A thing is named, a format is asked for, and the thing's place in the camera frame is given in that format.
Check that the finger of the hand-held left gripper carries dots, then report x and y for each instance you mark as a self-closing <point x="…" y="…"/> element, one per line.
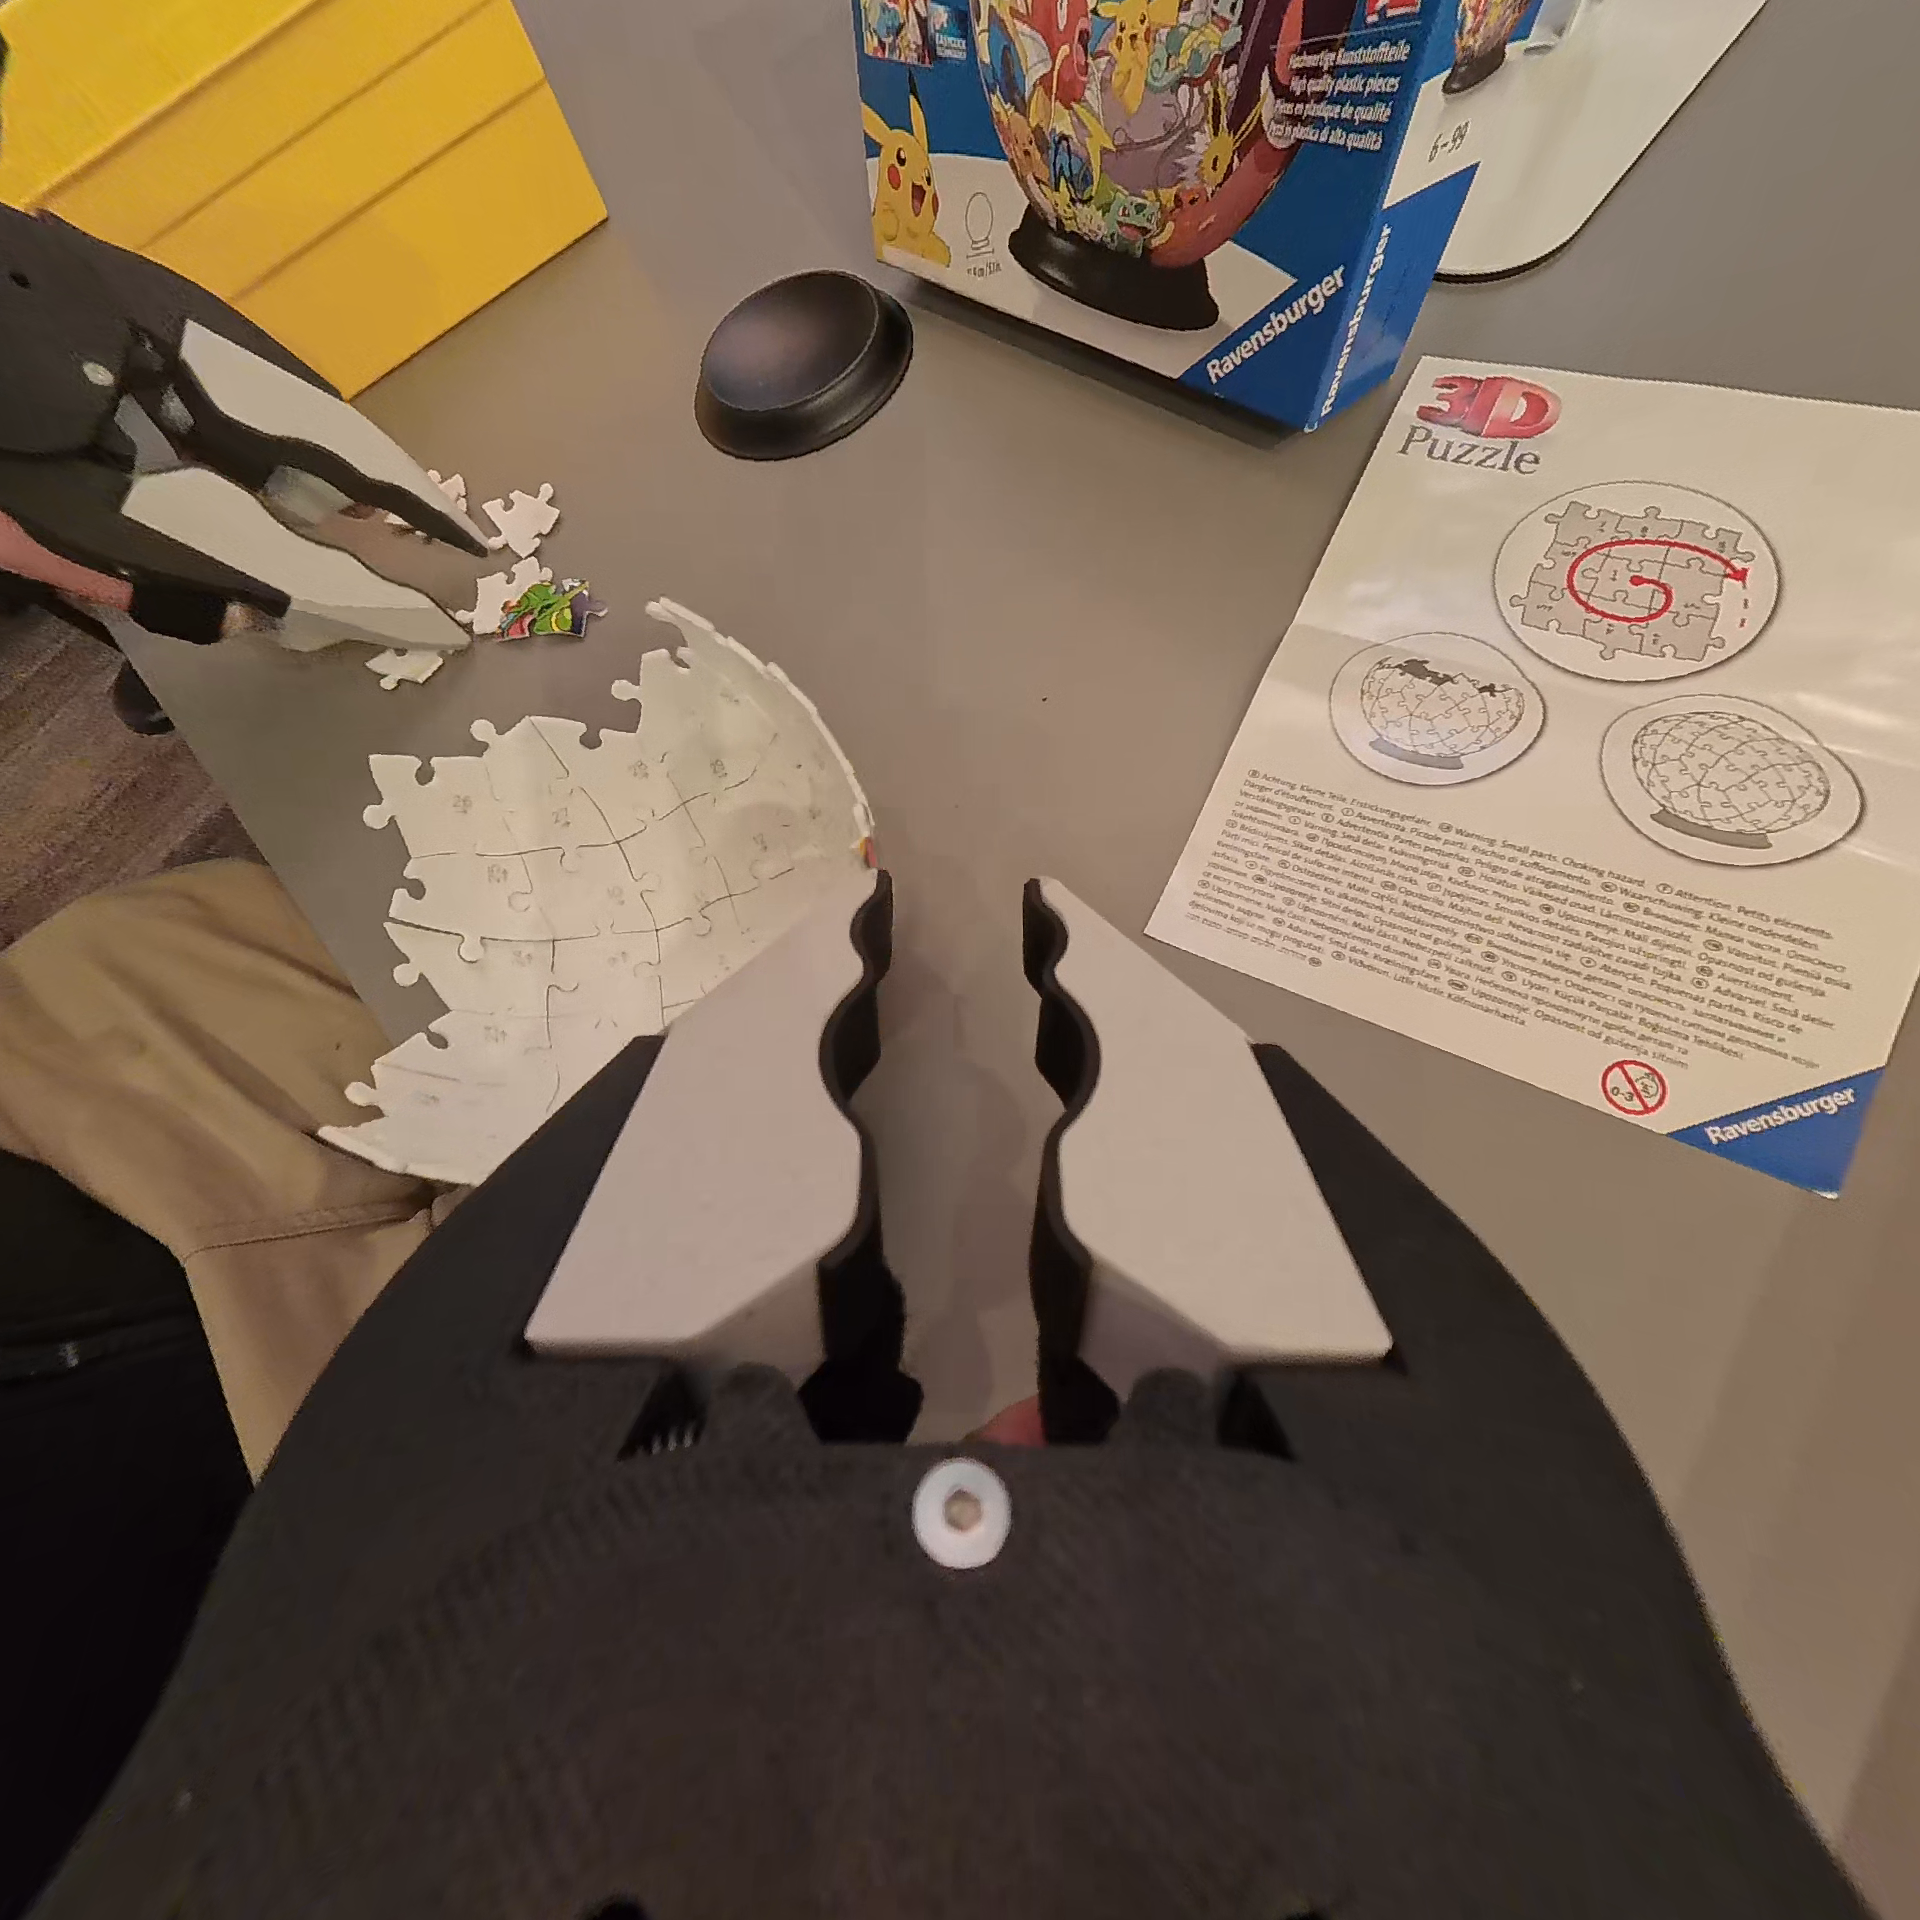
<point x="331" y="591"/>
<point x="300" y="405"/>

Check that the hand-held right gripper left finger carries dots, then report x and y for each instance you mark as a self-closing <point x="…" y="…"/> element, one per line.
<point x="696" y="1201"/>

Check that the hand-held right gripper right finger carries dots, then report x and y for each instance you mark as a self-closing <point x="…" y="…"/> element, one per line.
<point x="1222" y="1201"/>

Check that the pile of puzzle pieces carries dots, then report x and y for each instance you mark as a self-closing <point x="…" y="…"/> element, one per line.
<point x="521" y="517"/>

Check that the partly built white puzzle ball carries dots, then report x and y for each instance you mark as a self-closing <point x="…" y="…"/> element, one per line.
<point x="600" y="871"/>

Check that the black round ball stand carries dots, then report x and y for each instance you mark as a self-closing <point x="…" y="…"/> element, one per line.
<point x="802" y="360"/>

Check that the blue cartoon puzzle box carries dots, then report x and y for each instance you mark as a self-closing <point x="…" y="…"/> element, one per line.
<point x="1350" y="331"/>

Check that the person's left hand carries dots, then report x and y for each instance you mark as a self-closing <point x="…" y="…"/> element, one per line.
<point x="37" y="570"/>

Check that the yellow plastic bin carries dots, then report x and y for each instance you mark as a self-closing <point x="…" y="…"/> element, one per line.
<point x="375" y="181"/>

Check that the folded paper instruction leaflet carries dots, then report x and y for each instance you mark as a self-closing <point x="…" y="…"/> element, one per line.
<point x="1651" y="975"/>

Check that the white flat board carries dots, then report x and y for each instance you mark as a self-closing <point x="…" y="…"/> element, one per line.
<point x="1590" y="166"/>

